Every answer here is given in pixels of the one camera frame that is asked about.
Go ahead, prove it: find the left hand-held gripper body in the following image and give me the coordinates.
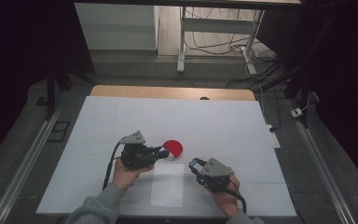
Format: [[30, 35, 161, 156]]
[[119, 130, 157, 171]]

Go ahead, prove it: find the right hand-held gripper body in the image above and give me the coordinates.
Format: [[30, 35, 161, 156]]
[[197, 158, 235, 193]]

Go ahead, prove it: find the round red ink pad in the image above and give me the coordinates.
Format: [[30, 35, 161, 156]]
[[162, 139, 184, 162]]

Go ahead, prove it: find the person's left hand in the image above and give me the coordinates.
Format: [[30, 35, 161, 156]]
[[112, 159, 155, 191]]

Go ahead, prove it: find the person's right hand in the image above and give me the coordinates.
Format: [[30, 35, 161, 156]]
[[210, 175, 241, 218]]

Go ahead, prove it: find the white paper sheet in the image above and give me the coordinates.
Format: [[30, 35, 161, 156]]
[[149, 162, 185, 208]]

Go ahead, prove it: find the large white table cover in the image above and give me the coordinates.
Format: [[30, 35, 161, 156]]
[[35, 95, 297, 217]]

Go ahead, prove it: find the white power strip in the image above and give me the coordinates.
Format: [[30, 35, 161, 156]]
[[265, 124, 282, 149]]

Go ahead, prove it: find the black metal stand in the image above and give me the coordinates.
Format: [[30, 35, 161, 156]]
[[260, 59, 316, 129], [45, 59, 97, 120]]

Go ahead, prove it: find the dark curtain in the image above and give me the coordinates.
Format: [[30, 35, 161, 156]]
[[255, 0, 358, 195], [0, 0, 96, 171]]

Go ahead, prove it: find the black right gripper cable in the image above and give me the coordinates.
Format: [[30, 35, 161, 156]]
[[223, 180, 247, 215]]

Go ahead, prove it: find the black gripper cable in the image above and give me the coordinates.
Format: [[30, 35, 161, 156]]
[[223, 180, 247, 215], [102, 136, 127, 190]]

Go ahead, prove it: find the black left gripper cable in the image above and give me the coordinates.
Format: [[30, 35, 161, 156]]
[[102, 136, 127, 190]]

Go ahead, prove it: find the black floor frame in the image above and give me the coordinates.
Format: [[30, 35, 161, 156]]
[[47, 120, 72, 144]]

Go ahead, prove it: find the black floor cable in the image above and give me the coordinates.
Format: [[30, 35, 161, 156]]
[[225, 62, 281, 90]]

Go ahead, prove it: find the metal floor rail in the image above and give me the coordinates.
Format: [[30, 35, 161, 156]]
[[287, 99, 357, 224], [0, 104, 64, 224]]

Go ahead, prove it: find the black cable tangle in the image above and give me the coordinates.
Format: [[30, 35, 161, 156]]
[[185, 7, 278, 63]]

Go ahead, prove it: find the white desk frame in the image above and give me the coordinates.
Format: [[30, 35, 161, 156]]
[[176, 5, 266, 76]]

